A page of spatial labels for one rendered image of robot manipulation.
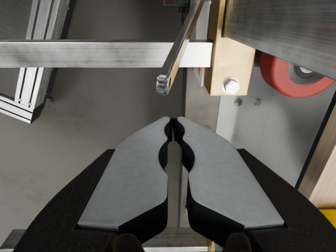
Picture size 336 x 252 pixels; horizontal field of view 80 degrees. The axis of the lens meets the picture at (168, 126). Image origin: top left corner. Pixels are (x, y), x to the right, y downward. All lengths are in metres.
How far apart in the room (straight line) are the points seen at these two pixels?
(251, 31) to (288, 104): 0.38
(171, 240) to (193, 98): 0.28
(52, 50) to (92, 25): 0.89
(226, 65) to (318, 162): 0.21
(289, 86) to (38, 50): 0.30
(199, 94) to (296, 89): 0.23
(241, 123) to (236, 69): 0.35
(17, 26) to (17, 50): 0.77
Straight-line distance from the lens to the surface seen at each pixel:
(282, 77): 0.26
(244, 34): 0.19
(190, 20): 0.18
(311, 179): 0.40
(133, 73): 1.17
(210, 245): 0.31
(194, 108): 0.47
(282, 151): 0.57
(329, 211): 0.41
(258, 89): 0.58
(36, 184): 1.86
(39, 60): 0.31
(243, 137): 0.64
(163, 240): 0.33
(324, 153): 0.37
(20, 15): 1.07
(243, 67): 0.27
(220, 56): 0.26
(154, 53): 0.26
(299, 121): 0.51
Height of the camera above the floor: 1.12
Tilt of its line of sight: 61 degrees down
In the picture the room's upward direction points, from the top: 179 degrees clockwise
